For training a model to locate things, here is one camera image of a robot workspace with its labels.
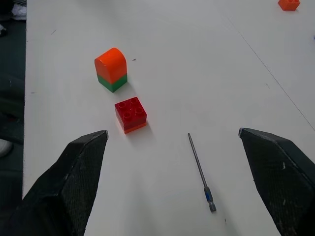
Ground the white shoe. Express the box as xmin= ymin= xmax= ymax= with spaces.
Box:
xmin=11 ymin=2 xmax=27 ymax=21
xmin=0 ymin=138 xmax=13 ymax=158

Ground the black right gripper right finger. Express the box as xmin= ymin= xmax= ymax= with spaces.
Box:
xmin=238 ymin=127 xmax=315 ymax=236

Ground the thin orange toy block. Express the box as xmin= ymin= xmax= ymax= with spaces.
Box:
xmin=122 ymin=121 xmax=148 ymax=135

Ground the orange studded toy block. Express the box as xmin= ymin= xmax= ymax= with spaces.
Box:
xmin=278 ymin=0 xmax=301 ymax=11

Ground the orange rounded toy block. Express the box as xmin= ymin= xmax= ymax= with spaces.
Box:
xmin=94 ymin=47 xmax=128 ymax=85

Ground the red studded toy block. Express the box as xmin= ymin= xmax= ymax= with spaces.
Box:
xmin=114 ymin=96 xmax=148 ymax=129

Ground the green toy block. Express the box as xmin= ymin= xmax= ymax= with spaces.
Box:
xmin=96 ymin=73 xmax=128 ymax=93

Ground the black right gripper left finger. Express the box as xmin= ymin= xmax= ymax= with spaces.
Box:
xmin=0 ymin=130 xmax=109 ymax=236

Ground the long metal screwdriver bit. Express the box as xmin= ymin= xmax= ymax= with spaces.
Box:
xmin=188 ymin=133 xmax=218 ymax=213

